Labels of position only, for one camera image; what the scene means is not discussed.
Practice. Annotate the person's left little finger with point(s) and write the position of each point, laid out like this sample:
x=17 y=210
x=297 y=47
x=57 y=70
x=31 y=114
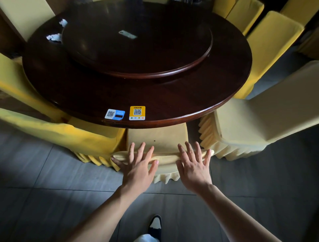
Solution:
x=117 y=162

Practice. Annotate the person's left middle finger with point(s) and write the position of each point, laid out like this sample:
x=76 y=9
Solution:
x=140 y=152

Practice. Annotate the crumpled white tissue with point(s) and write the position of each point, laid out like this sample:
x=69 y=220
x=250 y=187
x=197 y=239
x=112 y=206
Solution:
x=54 y=37
x=63 y=22

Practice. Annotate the person's left hand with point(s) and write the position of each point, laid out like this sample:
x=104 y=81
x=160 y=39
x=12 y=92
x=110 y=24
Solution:
x=135 y=174

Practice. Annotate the person's left thumb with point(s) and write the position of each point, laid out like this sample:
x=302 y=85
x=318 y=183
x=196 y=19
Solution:
x=154 y=168

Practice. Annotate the person's right little finger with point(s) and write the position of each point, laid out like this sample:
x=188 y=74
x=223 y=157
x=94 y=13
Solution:
x=207 y=157

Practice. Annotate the dark wooden round turntable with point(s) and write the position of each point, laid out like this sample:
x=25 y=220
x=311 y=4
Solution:
x=149 y=49

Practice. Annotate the person's right thumb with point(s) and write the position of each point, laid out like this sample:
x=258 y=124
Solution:
x=180 y=168

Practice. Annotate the person's left forearm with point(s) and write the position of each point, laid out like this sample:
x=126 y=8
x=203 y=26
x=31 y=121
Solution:
x=104 y=217

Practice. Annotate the black and white shoe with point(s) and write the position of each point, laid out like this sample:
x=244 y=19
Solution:
x=155 y=228

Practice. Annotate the person's right middle finger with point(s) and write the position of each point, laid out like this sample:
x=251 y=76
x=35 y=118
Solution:
x=190 y=152

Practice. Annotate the yellow covered chair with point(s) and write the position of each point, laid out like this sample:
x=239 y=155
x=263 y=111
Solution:
x=15 y=82
x=269 y=47
x=300 y=10
x=223 y=6
x=245 y=15
x=159 y=137
x=274 y=107
x=62 y=134

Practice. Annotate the yellow code sticker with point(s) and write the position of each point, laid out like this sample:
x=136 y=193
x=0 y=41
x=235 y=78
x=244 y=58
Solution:
x=137 y=113

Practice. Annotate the person's right hand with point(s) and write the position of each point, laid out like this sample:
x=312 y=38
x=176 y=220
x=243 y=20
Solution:
x=195 y=174

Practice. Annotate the white trouser leg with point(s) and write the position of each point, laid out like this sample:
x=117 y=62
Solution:
x=146 y=238

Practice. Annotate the blue code sticker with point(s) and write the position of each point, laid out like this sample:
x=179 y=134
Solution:
x=114 y=114

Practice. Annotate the person's right forearm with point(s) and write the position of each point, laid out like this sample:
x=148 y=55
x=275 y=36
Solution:
x=231 y=217

